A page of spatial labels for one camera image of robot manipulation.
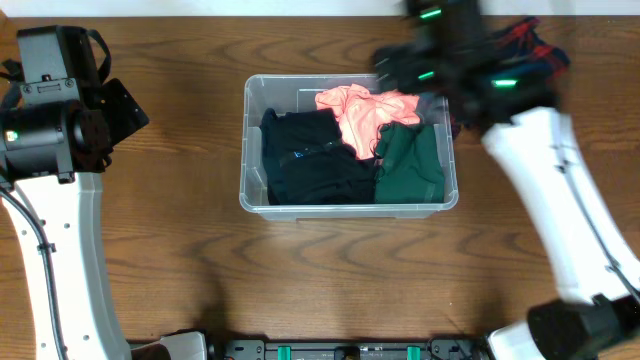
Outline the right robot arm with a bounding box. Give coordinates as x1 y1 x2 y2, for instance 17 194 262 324
373 0 639 359

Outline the black garment with strap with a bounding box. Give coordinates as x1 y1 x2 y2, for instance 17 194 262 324
260 108 376 205

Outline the clear plastic storage bin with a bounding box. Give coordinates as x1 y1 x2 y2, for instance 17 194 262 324
239 74 459 221

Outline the black mounting rail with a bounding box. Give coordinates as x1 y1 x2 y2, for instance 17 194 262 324
127 339 489 360

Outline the pink garment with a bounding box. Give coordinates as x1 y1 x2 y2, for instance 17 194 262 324
315 84 420 160

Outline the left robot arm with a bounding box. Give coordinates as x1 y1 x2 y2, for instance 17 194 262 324
1 25 208 360

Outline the green garment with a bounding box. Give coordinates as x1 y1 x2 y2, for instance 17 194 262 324
375 122 445 204

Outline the red plaid flannel garment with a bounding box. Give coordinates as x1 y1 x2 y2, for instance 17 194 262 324
492 16 571 78

